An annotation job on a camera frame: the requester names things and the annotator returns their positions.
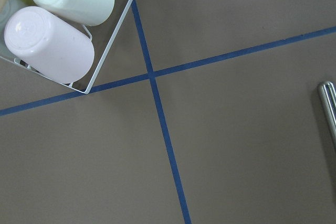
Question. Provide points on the white wire cup rack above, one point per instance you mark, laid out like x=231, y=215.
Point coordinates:
x=101, y=36

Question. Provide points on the steel muddler black tip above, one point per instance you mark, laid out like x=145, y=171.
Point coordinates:
x=326, y=92

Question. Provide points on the pink plastic cup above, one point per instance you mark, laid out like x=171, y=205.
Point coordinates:
x=48, y=44

